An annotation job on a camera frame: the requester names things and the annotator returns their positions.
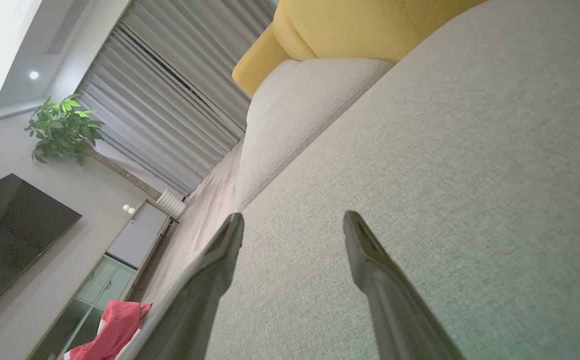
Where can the small grey fabric sofa cushion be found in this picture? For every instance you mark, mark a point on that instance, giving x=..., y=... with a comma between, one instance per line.
x=295, y=115

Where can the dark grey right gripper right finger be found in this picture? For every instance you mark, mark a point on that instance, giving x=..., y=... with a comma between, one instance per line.
x=395, y=310

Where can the red cloth garment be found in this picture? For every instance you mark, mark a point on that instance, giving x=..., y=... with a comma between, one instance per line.
x=114, y=330

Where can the black flat television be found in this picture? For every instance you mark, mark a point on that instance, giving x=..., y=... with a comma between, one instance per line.
x=9, y=240

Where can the yellow sofa backrest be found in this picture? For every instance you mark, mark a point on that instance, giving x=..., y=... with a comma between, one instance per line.
x=350, y=25

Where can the green leafy potted plant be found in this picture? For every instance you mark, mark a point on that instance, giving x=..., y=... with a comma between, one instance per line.
x=62, y=127

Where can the white ribbed plant pot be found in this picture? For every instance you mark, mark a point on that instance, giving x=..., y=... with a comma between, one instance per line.
x=171, y=203

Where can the small white round ornament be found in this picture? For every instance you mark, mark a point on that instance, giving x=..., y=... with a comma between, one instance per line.
x=128, y=209

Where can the large grey fabric sofa cushion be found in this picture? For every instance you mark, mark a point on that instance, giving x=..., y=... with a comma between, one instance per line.
x=470, y=175

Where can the grey pleated curtain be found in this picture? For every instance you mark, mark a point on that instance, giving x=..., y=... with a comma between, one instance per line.
x=169, y=110

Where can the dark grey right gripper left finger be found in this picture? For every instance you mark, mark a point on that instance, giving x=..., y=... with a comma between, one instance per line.
x=204, y=300

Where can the white and green TV cabinet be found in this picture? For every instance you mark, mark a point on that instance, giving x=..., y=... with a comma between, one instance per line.
x=137, y=235

